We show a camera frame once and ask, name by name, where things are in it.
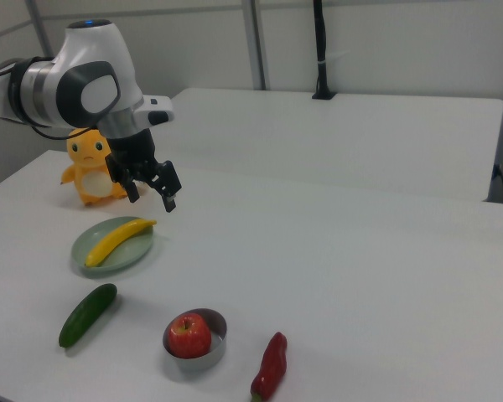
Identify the pale green plate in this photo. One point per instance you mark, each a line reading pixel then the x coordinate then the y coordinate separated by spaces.
pixel 130 253

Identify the aluminium partition post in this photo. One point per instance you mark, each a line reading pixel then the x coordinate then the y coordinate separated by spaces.
pixel 39 29
pixel 255 42

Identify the white side table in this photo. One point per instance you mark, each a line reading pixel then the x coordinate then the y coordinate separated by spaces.
pixel 318 134

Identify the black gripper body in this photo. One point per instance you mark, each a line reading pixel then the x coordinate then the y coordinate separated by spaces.
pixel 132 151

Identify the black camera pole white band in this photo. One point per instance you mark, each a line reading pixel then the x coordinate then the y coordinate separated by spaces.
pixel 320 42

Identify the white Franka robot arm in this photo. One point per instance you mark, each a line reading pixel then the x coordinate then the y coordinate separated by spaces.
pixel 96 54

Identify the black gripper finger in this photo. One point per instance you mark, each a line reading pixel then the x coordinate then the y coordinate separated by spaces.
pixel 130 186
pixel 167 182

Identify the red toy apple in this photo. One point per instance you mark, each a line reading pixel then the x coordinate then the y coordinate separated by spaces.
pixel 189 338

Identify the green toy cucumber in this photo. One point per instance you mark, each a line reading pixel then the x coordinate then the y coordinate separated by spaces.
pixel 88 314

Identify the orange plush dinosaur toy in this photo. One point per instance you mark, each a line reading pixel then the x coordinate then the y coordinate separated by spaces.
pixel 90 184

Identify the yellow toy banana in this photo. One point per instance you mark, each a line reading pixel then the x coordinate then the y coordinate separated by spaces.
pixel 113 240

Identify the small metal bowl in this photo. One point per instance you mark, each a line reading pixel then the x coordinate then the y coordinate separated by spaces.
pixel 202 363

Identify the red toy chili pepper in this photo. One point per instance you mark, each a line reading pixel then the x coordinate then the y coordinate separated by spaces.
pixel 272 368

